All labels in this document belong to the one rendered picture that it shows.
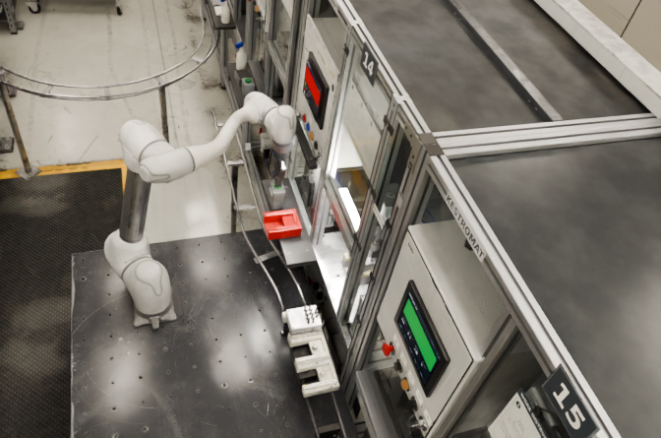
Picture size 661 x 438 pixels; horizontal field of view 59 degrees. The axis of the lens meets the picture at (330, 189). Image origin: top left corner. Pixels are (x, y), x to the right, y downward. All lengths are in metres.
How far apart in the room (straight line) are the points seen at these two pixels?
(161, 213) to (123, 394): 1.73
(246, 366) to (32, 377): 1.29
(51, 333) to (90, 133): 1.69
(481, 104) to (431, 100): 0.15
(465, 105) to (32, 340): 2.65
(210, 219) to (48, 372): 1.33
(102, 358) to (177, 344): 0.30
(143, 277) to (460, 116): 1.46
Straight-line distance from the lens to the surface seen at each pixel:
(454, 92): 1.79
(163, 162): 2.17
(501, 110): 1.77
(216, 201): 4.08
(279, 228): 2.64
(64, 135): 4.70
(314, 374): 2.41
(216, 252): 2.91
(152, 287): 2.53
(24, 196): 4.28
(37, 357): 3.51
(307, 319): 2.42
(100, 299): 2.81
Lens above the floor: 2.96
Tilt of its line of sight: 44 degrees down
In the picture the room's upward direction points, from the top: 11 degrees clockwise
